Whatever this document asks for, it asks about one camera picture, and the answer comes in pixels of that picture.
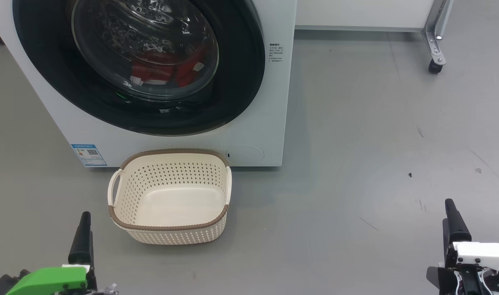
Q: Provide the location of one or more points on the black rimmed glass washer door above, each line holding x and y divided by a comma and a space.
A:
241, 82

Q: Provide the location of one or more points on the white front-load washing machine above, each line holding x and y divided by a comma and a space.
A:
274, 123

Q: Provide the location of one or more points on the black caster wheel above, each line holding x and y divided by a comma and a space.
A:
435, 67

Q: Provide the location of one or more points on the round filter cover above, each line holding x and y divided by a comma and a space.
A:
245, 155

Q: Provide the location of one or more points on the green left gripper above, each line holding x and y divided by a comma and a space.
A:
48, 280

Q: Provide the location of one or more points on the cream perforated laundry basket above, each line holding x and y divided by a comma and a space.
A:
171, 200

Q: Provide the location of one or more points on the metal frame leg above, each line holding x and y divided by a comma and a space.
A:
436, 28

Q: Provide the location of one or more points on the red and white garment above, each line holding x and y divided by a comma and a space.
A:
155, 71

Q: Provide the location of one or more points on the white board panel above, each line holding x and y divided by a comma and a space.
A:
356, 12

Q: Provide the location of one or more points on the blue energy label sticker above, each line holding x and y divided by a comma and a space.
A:
89, 155

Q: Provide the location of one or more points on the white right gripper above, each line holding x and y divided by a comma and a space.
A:
483, 254

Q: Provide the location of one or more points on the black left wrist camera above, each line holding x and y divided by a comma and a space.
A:
3, 285

